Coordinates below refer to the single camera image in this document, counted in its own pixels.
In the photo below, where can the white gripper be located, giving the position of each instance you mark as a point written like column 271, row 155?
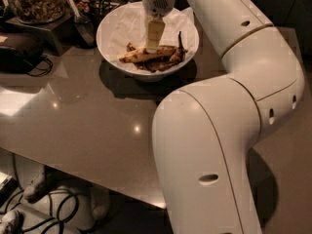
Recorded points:
column 158, row 4

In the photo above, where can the spotted yellow banana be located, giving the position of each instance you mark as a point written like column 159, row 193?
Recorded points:
column 141, row 54

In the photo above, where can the white robot base leg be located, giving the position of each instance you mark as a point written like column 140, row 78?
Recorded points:
column 51, row 202

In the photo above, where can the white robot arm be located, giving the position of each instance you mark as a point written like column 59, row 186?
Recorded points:
column 202, row 132

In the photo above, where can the brown overripe banana bunch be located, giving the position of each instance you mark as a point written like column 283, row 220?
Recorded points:
column 164, row 63

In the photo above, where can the white ceramic bowl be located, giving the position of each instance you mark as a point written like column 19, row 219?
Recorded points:
column 148, row 73

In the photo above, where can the white paper napkin liner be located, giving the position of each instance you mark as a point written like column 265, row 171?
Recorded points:
column 126, row 26

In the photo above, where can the dark metal tray stand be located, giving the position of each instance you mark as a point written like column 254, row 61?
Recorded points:
column 56, row 35

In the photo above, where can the glass jar of nuts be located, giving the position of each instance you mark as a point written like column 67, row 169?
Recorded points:
column 37, row 11

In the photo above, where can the black wire basket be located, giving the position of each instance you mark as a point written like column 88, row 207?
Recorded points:
column 100, row 8

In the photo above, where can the metal scoop with handle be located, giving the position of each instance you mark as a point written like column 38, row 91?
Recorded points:
column 83, row 25

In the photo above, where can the black appliance with cord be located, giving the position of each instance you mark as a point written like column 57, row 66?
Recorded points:
column 22, row 53

